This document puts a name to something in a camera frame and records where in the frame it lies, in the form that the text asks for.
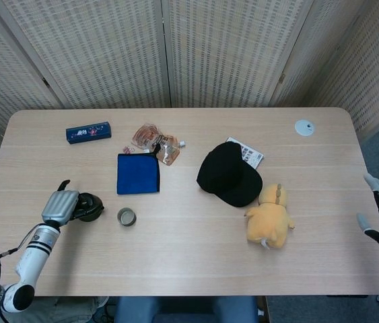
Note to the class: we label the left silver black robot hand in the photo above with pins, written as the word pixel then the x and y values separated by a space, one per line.
pixel 59 208

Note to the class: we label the black round object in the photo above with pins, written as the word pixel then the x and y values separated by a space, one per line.
pixel 95 210

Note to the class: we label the dark blue printed box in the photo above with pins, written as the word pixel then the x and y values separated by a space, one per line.
pixel 88 133

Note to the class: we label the blue cloth with black trim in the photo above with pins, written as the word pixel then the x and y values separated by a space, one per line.
pixel 137 175

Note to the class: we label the small pink clip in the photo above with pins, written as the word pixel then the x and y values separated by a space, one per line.
pixel 128 149

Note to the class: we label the olive fabric bag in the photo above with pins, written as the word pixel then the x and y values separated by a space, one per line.
pixel 68 309

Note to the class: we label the orange spout pouch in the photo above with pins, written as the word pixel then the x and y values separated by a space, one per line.
pixel 148 136

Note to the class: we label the yellow plush toy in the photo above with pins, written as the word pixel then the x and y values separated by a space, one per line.
pixel 270 222

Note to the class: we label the brass screen hinge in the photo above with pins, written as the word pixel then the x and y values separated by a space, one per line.
pixel 45 81
pixel 281 78

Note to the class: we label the white round table grommet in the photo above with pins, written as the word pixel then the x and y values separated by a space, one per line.
pixel 304 128

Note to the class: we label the blue seat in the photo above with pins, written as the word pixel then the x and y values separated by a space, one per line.
pixel 185 309

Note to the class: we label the printed cap tag card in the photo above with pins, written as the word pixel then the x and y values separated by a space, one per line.
pixel 252 155

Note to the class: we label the woven folding screen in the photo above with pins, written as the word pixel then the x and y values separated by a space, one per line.
pixel 108 50

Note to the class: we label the black baseball cap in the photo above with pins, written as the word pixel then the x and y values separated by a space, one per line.
pixel 226 175

